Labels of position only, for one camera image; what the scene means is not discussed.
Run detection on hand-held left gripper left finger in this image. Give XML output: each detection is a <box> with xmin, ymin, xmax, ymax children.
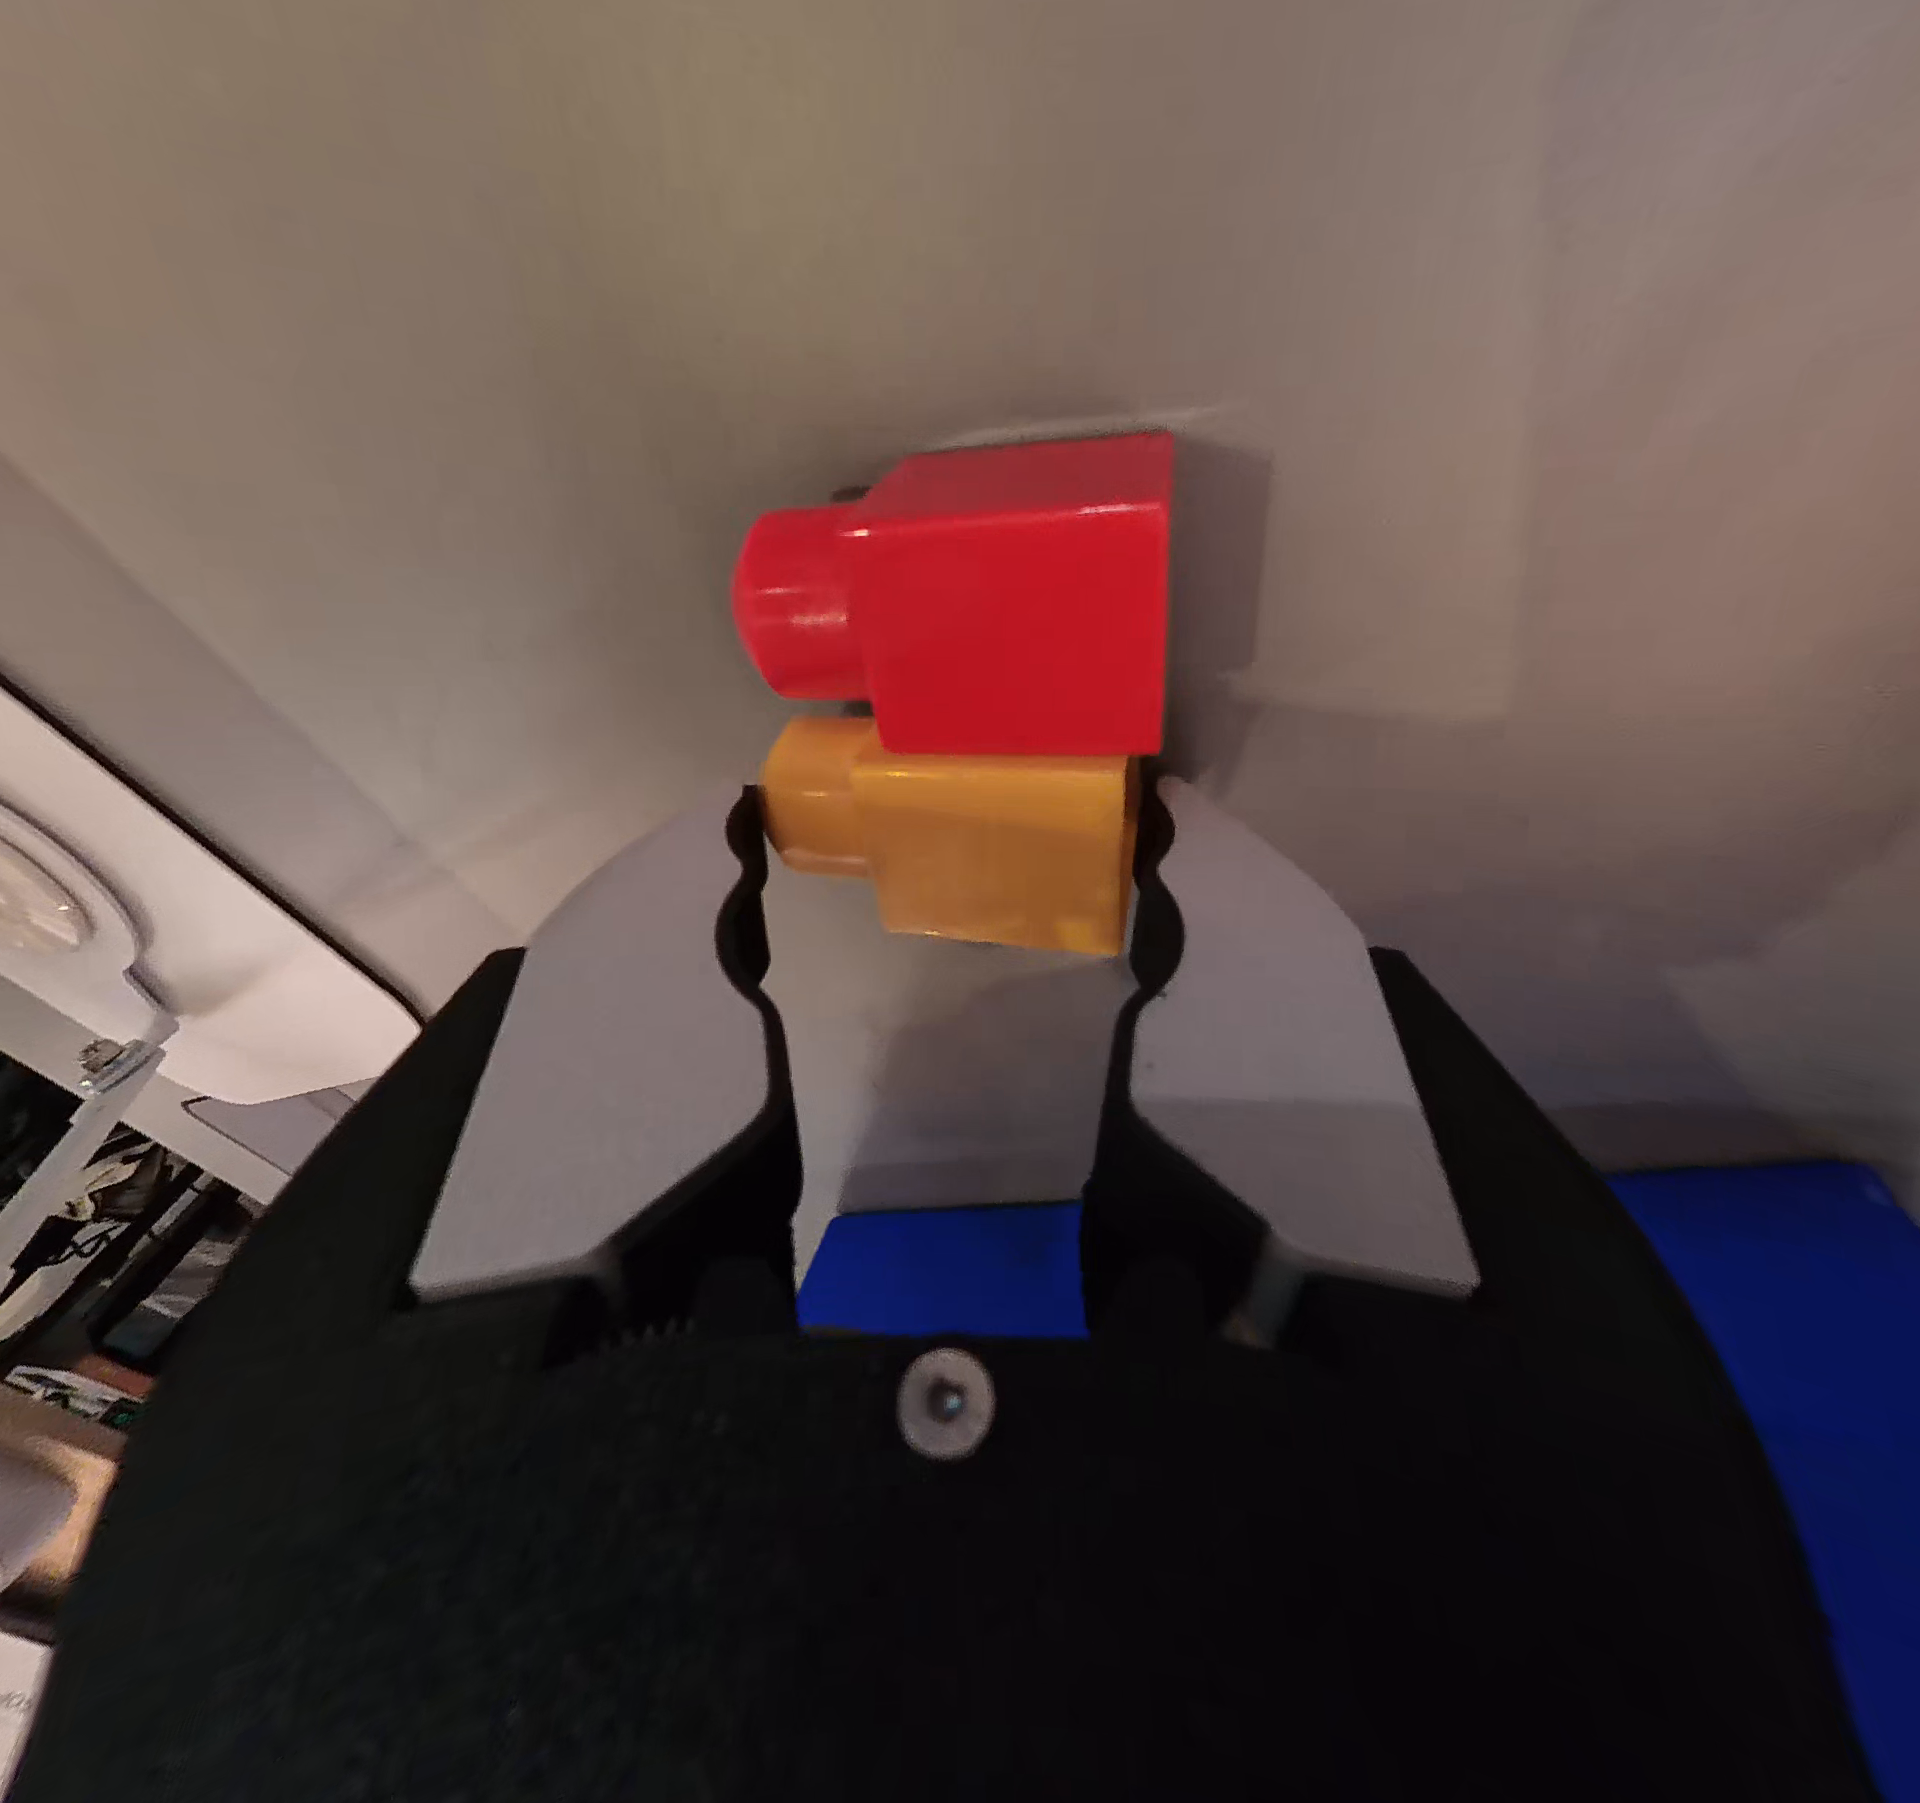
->
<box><xmin>406</xmin><ymin>779</ymin><xmax>803</xmax><ymax>1337</ymax></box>

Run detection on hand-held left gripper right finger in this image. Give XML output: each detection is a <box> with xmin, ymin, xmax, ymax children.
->
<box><xmin>1086</xmin><ymin>779</ymin><xmax>1490</xmax><ymax>1342</ymax></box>

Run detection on yellow one-stud block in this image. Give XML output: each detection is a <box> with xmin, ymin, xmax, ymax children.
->
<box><xmin>760</xmin><ymin>715</ymin><xmax>1142</xmax><ymax>961</ymax></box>

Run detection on blue plastic bin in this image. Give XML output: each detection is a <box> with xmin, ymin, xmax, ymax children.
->
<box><xmin>791</xmin><ymin>1158</ymin><xmax>1920</xmax><ymax>1803</ymax></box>

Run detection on red one-stud block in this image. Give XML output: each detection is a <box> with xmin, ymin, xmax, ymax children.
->
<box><xmin>737</xmin><ymin>430</ymin><xmax>1183</xmax><ymax>764</ymax></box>

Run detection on grey desk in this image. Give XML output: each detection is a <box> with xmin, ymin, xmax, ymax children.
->
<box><xmin>0</xmin><ymin>0</ymin><xmax>1920</xmax><ymax>1243</ymax></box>

